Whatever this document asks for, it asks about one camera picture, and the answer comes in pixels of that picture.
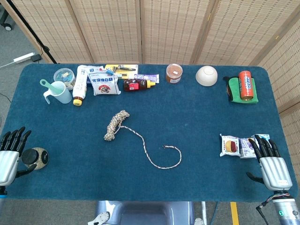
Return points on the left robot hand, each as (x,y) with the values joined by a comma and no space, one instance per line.
(7,164)

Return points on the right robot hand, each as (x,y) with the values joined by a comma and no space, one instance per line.
(274,171)

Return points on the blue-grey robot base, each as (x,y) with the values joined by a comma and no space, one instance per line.
(150,213)

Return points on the round black jar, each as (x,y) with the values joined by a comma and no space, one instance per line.
(30,155)

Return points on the blue white milk carton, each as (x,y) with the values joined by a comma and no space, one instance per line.
(263,136)

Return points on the purple milk carton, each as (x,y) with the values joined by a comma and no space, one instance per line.
(246,147)

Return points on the white bun snack packet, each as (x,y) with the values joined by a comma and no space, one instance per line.
(230,145)

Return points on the green plastic scoop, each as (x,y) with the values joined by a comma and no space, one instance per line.
(50,87)

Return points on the pale blue plastic mug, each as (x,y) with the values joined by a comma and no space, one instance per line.
(62,95)

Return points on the orange snack package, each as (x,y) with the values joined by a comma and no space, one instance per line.
(246,85)

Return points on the green cloth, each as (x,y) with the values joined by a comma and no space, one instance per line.
(234,90)

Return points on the brown black-rimmed pad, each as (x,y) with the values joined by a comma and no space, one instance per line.
(228,90)

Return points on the clear tub of clips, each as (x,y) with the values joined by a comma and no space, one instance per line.
(64,75)

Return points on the white bottle yellow cap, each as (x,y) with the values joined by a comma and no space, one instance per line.
(79,86)

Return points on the white power strip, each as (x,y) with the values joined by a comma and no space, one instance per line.
(23,57)

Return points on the black power adapter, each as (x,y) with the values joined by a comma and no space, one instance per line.
(36,57)

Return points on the beige upturned bowl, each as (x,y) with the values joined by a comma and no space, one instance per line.
(206,76)

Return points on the white sugar bag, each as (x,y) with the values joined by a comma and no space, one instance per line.
(104,85)

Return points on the black caster chair base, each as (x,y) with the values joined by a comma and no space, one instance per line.
(7,28)

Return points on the blue binder clip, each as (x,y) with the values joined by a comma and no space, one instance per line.
(109,71)

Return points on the clear jar orange lid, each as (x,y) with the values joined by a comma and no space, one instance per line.
(174,72)

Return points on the blue felt table mat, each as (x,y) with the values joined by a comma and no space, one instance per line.
(150,98)

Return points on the amber honey bottle yellow cap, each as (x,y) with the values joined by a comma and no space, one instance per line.
(136,84)

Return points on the yellow blister tool pack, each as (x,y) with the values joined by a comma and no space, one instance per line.
(126,68)

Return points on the purple white sachet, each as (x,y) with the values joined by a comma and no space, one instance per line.
(146,77)

